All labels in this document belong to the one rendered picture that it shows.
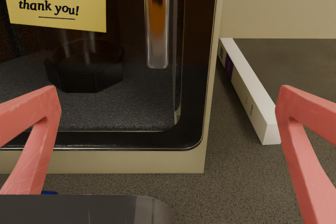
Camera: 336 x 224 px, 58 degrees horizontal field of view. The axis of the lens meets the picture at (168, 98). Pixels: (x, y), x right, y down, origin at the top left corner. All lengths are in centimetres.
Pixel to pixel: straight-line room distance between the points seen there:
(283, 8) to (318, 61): 16
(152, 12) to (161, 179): 23
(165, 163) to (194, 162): 3
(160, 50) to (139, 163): 19
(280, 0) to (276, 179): 46
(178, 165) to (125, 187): 7
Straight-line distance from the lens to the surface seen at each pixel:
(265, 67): 62
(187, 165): 37
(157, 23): 20
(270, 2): 75
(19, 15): 27
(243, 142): 43
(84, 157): 37
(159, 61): 21
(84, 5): 25
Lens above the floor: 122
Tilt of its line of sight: 35 degrees down
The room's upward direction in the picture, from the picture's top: 1 degrees clockwise
